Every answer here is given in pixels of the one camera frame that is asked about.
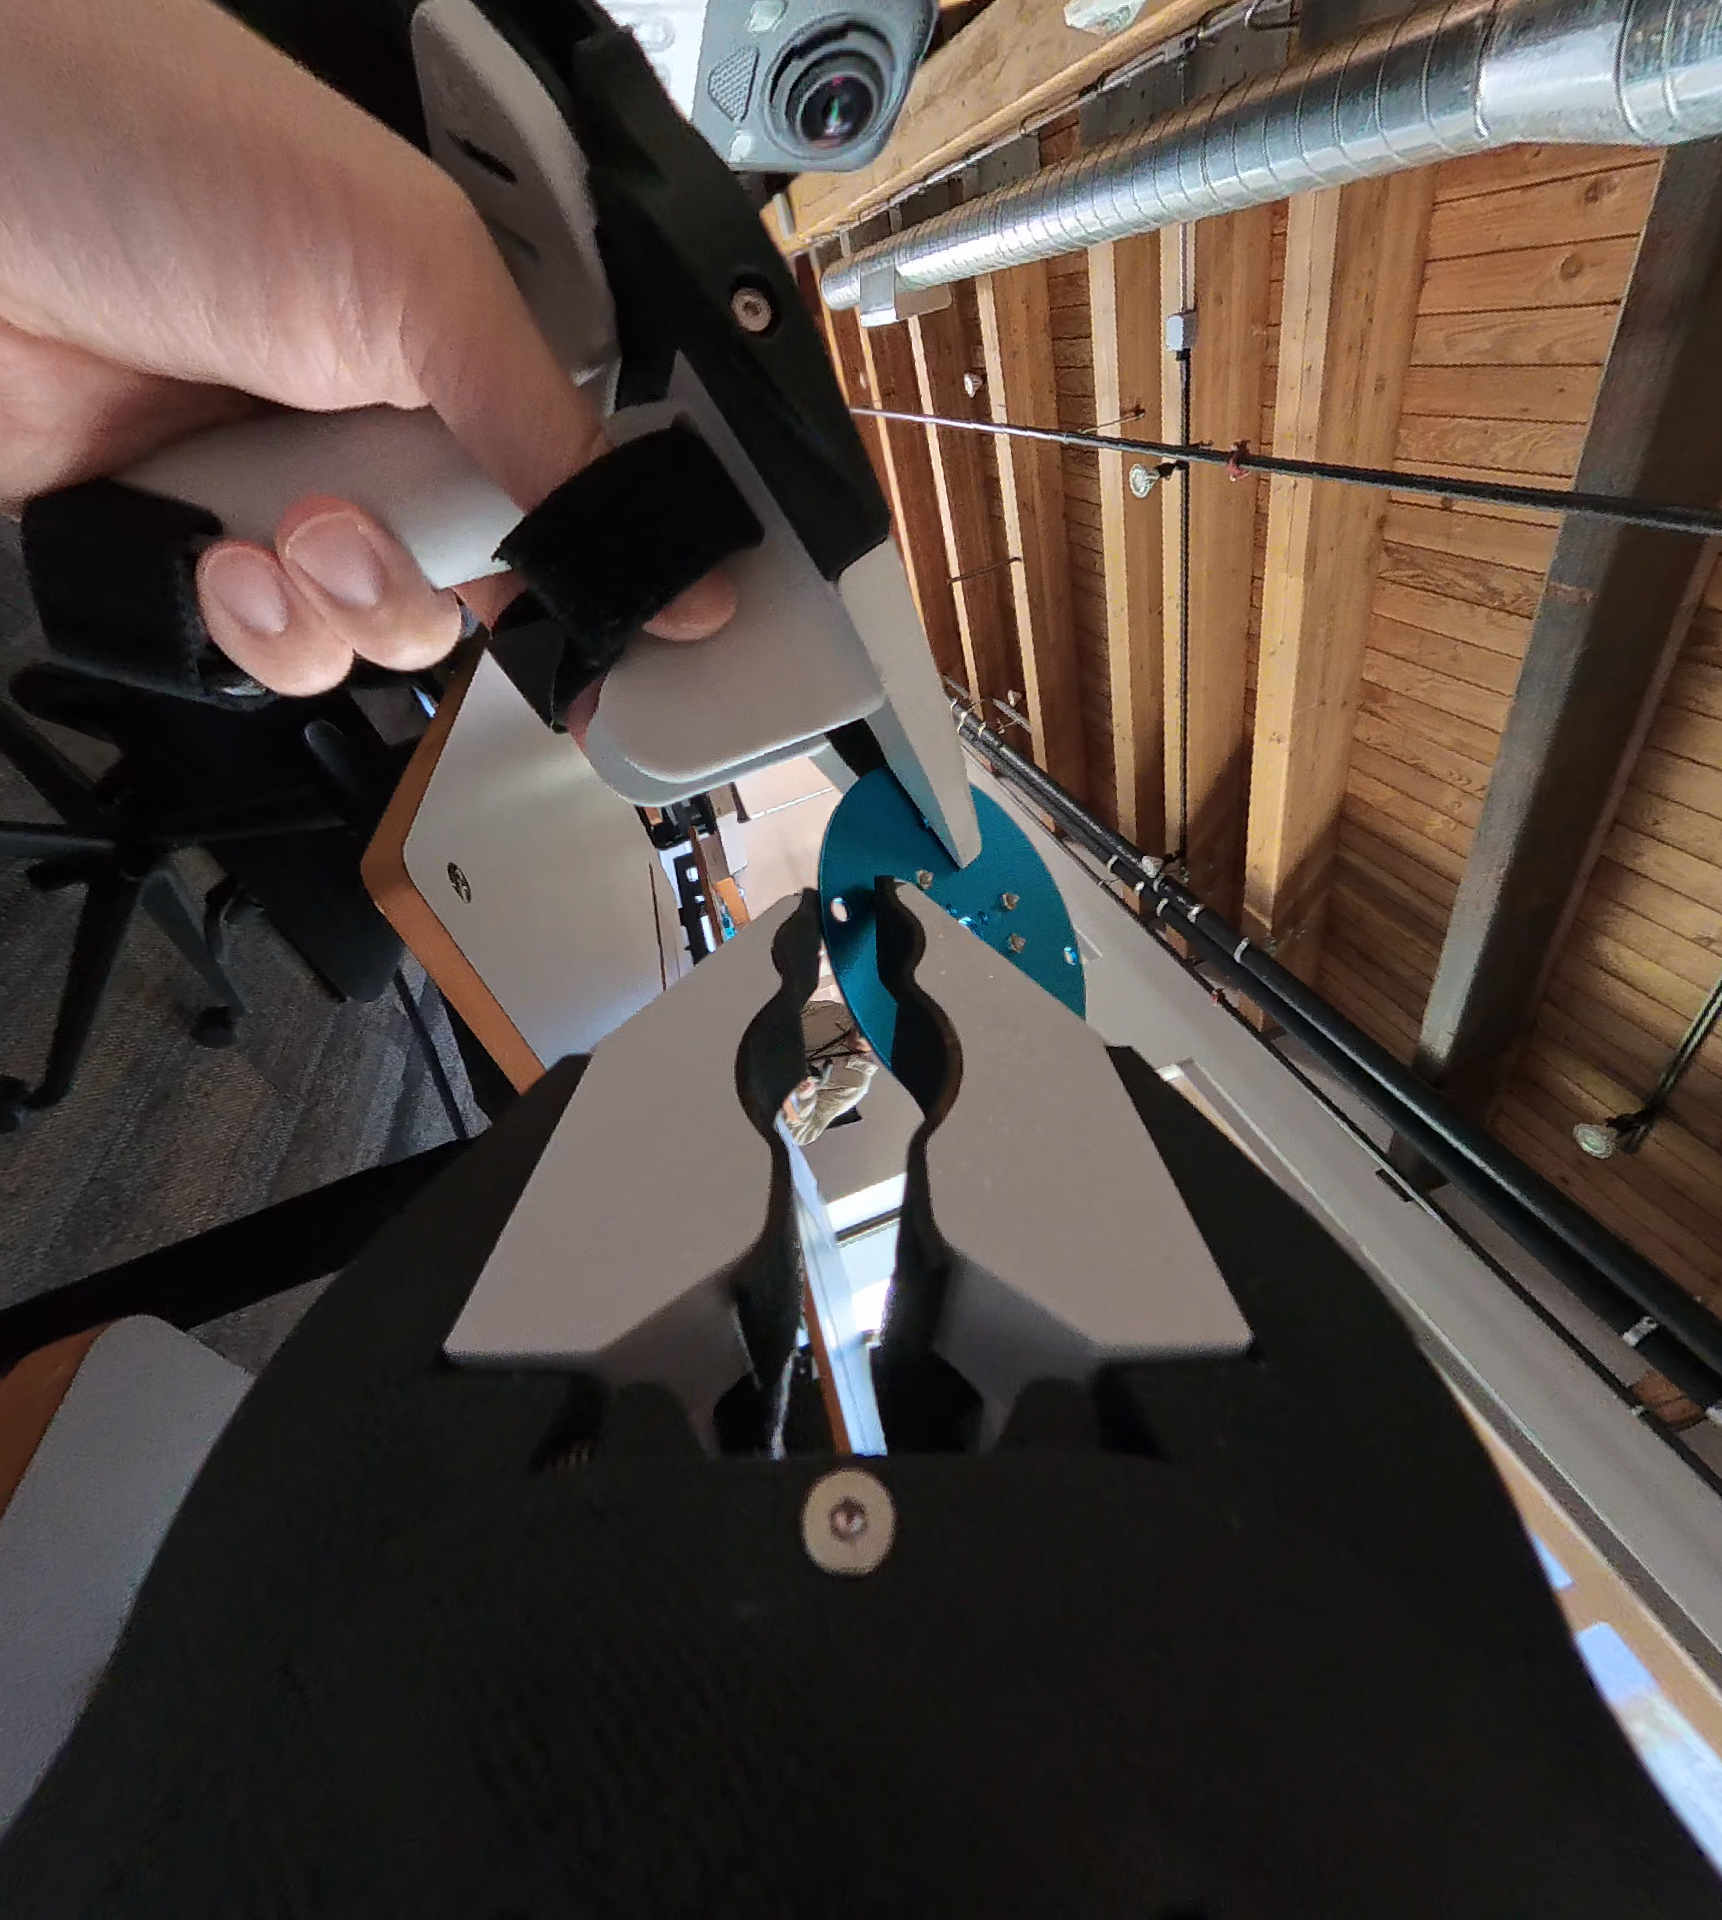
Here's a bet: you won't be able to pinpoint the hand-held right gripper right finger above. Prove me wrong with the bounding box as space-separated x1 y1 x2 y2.
873 876 1254 1459

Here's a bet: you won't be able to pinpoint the black ceiling pipes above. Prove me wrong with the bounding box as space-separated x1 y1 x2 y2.
950 695 1722 1463

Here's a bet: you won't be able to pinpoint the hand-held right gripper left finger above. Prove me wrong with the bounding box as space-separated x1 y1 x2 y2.
444 887 823 1459

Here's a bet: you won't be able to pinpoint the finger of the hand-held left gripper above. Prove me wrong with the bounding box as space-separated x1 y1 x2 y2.
835 540 986 876

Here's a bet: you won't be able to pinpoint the blue round metal plate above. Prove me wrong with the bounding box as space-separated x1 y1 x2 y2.
816 771 1088 1068

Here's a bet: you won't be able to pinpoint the person's left hand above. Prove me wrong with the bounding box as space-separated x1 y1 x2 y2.
0 0 745 704

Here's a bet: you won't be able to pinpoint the silver ventilation duct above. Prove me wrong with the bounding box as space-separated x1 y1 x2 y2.
818 0 1722 311

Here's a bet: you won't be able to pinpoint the black office chair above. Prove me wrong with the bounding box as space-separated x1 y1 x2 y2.
0 630 414 1137

